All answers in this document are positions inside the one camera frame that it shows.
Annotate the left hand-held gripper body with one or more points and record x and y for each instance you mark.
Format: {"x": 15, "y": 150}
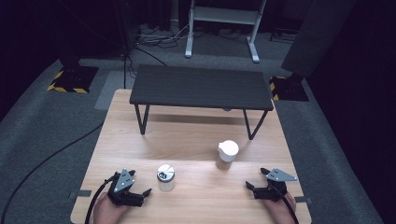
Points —
{"x": 124, "y": 182}

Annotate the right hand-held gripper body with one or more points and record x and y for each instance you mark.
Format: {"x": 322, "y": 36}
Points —
{"x": 277, "y": 177}

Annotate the glass jar with silver lid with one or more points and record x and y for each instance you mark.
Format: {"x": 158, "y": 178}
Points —
{"x": 166, "y": 179}

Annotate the white cup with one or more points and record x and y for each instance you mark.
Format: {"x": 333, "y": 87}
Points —
{"x": 227, "y": 154}

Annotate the black desktop shelf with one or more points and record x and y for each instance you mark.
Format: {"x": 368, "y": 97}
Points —
{"x": 202, "y": 85}

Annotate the person's right hand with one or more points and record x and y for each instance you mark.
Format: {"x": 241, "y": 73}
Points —
{"x": 281, "y": 210}

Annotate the person's left hand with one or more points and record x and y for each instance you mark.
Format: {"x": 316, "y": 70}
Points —
{"x": 106, "y": 211}

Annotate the grey tape strip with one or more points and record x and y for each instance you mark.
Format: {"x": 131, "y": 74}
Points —
{"x": 303, "y": 199}
{"x": 81, "y": 193}

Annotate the black yellow-striped floor plate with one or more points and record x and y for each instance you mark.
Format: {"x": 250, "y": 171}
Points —
{"x": 73, "y": 79}
{"x": 289, "y": 90}

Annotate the dark metal pole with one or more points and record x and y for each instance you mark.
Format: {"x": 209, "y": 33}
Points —
{"x": 124, "y": 37}

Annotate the grey panel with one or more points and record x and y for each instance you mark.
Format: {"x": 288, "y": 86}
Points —
{"x": 317, "y": 37}

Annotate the white metal stand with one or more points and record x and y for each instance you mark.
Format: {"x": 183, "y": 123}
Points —
{"x": 224, "y": 15}

